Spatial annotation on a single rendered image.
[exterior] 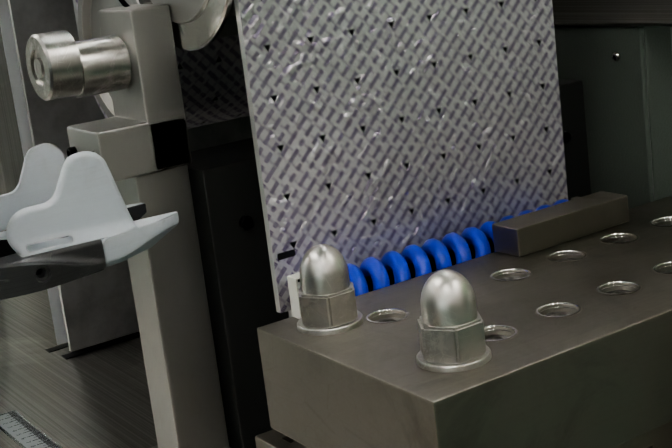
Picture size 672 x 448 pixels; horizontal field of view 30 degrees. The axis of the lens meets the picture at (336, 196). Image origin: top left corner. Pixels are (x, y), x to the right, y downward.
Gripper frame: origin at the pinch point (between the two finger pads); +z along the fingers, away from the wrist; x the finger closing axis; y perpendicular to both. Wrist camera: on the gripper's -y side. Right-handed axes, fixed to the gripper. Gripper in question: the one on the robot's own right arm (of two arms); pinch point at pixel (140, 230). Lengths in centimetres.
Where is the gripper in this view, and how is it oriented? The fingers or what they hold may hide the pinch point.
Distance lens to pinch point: 69.7
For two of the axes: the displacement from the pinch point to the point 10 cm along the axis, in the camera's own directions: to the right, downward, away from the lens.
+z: 8.3, -2.2, 5.2
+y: -1.3, -9.7, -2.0
